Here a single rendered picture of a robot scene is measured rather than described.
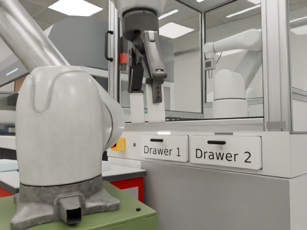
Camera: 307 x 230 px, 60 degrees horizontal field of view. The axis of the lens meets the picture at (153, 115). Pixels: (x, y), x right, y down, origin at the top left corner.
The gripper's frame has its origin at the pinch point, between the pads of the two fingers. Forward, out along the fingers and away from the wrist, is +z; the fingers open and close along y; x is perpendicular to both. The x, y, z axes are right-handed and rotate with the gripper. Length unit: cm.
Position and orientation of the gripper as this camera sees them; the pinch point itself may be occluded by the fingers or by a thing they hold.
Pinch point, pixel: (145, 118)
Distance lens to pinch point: 53.3
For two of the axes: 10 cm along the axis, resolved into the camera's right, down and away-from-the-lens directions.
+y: -3.0, 0.4, 9.5
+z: 0.6, 10.0, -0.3
